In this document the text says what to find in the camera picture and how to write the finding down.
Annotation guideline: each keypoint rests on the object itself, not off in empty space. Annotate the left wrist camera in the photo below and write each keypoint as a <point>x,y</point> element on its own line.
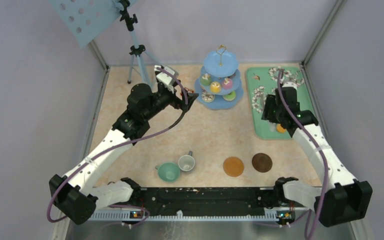
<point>167,80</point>

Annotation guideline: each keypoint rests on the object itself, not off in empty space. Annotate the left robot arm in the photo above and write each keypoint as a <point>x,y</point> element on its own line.
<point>75,193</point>

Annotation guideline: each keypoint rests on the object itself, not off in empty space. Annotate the green teacup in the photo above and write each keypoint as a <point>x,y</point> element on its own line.
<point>168,172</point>

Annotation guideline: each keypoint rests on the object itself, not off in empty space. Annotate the blue perforated board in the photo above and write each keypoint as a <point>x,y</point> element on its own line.
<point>86,19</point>

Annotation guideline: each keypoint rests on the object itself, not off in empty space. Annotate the green dome cake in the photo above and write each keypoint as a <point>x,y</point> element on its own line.
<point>205,80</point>

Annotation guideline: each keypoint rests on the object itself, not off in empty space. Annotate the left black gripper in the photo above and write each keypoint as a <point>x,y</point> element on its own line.
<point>178,103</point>

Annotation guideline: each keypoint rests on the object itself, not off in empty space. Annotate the green floral serving tray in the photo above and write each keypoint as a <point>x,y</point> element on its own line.
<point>262,81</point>

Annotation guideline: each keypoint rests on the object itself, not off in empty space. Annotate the green glazed donut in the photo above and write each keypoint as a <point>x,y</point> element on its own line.
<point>230,96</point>

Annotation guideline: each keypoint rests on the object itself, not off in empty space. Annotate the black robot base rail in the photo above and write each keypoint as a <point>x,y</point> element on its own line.
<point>213,203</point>

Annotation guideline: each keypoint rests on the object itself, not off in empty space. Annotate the light blue tripod stand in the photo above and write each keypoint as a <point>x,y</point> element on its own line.
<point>136,50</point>

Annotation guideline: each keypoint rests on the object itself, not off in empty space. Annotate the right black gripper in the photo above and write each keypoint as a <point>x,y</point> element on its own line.
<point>267,115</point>

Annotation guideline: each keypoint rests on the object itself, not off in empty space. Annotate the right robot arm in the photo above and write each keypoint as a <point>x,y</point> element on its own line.
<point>342,198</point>

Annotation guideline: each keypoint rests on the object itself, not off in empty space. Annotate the dark brown saucer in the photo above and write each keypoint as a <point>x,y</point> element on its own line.
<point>262,162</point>

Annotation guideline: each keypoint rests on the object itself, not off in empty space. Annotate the pink dome cake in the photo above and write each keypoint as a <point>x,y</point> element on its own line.
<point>227,83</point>

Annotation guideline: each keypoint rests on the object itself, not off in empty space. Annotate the white grey teacup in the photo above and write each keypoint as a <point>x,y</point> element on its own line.
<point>186,163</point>

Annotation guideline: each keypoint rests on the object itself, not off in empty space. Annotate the orange saucer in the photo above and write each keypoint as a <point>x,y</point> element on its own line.
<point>233,166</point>

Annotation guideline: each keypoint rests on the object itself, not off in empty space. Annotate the white chocolate drizzle donut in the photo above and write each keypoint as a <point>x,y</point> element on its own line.
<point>207,97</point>

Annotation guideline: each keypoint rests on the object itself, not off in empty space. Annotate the yellow dome cake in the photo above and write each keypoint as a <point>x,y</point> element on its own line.
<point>215,87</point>

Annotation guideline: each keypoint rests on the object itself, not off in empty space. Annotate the blue three-tier cake stand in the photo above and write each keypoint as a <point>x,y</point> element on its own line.
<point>221,63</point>

